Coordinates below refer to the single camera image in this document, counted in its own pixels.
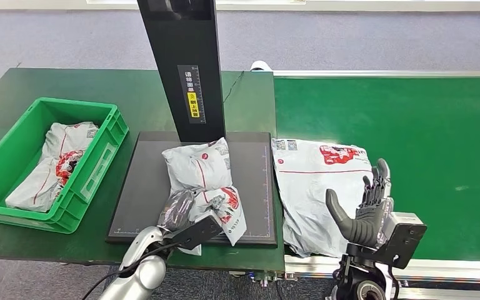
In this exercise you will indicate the white round object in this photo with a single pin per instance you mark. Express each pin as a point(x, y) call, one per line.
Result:
point(260, 65)

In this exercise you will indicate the metal connector ports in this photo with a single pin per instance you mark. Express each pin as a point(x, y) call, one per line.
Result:
point(267, 279)

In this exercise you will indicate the black scanner base plate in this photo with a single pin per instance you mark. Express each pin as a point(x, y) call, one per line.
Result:
point(140, 198)

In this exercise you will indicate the green conveyor belt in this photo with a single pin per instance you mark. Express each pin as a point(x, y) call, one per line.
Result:
point(430, 124)

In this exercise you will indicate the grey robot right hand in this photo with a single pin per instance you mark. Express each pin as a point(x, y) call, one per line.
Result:
point(364, 225)

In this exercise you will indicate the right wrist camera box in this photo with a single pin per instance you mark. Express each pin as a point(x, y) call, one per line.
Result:
point(405, 236)

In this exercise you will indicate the small white mailer package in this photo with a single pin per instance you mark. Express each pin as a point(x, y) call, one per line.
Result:
point(198, 165)

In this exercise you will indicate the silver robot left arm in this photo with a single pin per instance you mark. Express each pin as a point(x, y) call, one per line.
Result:
point(144, 273)

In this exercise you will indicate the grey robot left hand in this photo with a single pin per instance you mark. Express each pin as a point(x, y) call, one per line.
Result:
point(178, 211)

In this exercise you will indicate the green plastic crate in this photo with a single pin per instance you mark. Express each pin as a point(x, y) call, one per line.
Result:
point(95, 174)

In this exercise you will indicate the white red-printed mailer package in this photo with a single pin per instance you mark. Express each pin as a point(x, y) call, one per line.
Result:
point(53, 165)

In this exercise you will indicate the black yellow column label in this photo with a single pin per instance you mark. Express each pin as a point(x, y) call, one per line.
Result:
point(192, 94)

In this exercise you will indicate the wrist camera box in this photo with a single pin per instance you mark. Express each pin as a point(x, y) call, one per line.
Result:
point(405, 236)
point(198, 234)

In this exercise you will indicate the black scanner column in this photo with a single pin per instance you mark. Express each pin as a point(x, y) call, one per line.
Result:
point(186, 41)

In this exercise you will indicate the large white mailer package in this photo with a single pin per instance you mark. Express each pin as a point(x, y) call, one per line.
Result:
point(306, 190)

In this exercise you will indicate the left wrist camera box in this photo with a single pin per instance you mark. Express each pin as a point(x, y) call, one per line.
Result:
point(198, 234)

